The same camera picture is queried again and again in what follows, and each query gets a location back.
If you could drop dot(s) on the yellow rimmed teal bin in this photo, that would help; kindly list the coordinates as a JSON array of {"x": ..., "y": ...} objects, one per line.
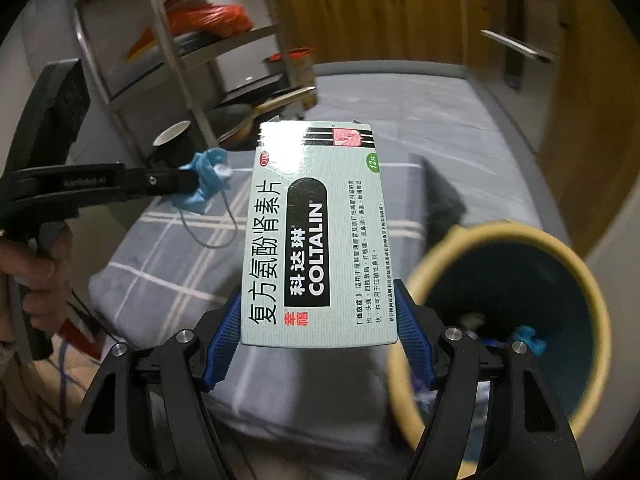
[{"x": 550, "y": 310}]

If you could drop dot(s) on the wooden sink base cabinets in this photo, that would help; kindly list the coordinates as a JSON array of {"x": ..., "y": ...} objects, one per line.
[{"x": 375, "y": 20}]

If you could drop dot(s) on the metal shelf rack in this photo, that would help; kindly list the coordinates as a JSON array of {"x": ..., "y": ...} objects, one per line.
[{"x": 174, "y": 35}]

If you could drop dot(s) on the person's left hand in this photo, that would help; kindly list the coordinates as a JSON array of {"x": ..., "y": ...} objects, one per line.
[{"x": 55, "y": 290}]

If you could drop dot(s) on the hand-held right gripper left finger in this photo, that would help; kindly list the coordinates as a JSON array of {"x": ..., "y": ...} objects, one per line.
[{"x": 225, "y": 340}]

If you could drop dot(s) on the tall red lidded jar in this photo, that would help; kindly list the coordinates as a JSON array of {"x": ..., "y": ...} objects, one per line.
[{"x": 300, "y": 67}]

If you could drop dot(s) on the black mug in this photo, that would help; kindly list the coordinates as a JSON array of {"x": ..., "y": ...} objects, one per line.
[{"x": 175, "y": 147}]

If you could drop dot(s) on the wooden oven housing cabinet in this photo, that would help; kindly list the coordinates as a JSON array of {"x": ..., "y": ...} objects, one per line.
[{"x": 590, "y": 110}]

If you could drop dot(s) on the small red lidded jar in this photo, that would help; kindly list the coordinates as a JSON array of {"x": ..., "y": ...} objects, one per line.
[{"x": 276, "y": 62}]

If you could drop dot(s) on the red plastic bag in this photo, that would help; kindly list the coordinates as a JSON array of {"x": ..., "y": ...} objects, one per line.
[{"x": 220, "y": 17}]

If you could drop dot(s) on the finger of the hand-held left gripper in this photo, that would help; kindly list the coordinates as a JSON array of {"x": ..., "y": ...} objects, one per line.
[{"x": 160, "y": 180}]

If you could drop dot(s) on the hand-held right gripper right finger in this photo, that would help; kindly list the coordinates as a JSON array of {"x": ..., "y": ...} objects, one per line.
[{"x": 412, "y": 340}]

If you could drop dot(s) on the steel built-in oven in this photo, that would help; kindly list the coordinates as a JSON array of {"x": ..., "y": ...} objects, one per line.
[{"x": 515, "y": 60}]

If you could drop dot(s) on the pale green medicine box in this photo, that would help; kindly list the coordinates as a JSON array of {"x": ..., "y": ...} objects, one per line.
[{"x": 320, "y": 235}]

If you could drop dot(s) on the light blue face mask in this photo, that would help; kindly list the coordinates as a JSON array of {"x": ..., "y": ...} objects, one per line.
[{"x": 205, "y": 180}]

